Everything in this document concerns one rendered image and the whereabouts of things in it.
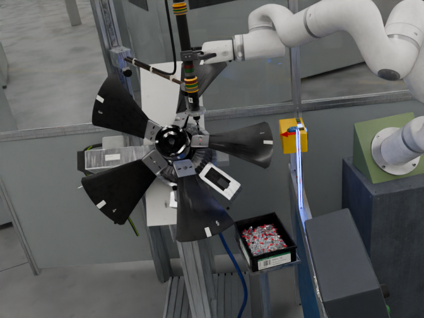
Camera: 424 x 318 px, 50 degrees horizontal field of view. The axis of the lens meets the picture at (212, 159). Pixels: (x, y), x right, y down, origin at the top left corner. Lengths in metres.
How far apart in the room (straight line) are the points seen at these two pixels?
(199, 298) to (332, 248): 1.28
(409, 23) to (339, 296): 0.68
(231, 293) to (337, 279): 1.66
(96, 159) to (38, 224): 1.20
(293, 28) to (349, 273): 0.69
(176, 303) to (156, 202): 0.87
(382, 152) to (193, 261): 0.92
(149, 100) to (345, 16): 1.01
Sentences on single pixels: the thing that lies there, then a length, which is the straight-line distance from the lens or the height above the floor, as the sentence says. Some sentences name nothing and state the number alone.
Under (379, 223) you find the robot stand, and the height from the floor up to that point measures 0.80.
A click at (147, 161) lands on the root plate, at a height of 1.15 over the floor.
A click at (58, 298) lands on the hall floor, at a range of 2.98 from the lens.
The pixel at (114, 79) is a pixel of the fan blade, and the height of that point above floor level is 1.41.
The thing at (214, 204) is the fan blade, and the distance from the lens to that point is 1.62.
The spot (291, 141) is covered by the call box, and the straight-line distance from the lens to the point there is 1.88.
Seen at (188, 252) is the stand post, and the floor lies 0.61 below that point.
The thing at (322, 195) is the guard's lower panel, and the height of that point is 0.43.
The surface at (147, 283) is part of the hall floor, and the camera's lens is 2.85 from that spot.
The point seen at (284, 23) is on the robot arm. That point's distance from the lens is 1.36.
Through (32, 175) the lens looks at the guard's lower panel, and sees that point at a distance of 2.75.
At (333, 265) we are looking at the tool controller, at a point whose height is 1.24.
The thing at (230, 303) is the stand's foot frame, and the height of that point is 0.08.
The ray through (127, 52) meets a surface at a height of 1.41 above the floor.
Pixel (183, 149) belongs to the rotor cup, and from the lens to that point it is 1.56.
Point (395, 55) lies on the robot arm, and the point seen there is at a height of 1.55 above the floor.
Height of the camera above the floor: 1.89
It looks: 28 degrees down
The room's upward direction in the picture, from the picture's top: 8 degrees counter-clockwise
